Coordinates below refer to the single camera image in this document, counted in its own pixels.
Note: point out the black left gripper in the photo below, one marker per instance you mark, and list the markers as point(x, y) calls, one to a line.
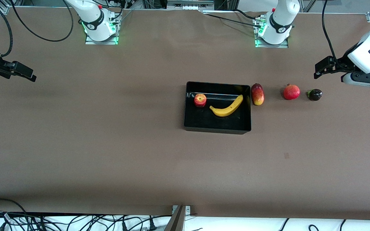
point(341, 62)

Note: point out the yellow banana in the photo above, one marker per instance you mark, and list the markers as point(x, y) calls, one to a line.
point(225, 111)

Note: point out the red apple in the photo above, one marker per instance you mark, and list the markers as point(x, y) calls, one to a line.
point(200, 100)

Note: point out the black plastic tray box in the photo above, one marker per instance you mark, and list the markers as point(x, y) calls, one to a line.
point(204, 123)

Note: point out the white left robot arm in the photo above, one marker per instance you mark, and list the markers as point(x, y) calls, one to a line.
point(278, 35)

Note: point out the dark purple mangosteen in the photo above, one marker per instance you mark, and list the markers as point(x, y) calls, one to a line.
point(315, 95)

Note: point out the red pomegranate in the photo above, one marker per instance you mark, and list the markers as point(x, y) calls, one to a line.
point(291, 92)

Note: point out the red yellow mango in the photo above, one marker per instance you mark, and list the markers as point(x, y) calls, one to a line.
point(257, 94)

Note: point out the grey metal mounting plate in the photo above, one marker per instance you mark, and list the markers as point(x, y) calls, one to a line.
point(189, 4)

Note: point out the grey metal bar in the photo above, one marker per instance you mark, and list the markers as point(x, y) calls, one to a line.
point(177, 223)

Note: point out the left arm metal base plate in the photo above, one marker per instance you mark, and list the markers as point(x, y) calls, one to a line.
point(283, 46)

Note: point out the aluminium frame strut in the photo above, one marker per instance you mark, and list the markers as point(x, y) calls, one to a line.
point(308, 6)

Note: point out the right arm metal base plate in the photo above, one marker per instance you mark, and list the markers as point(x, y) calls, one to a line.
point(90, 42)

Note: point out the silver metal bracket plate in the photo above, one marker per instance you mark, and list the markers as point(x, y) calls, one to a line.
point(188, 210)

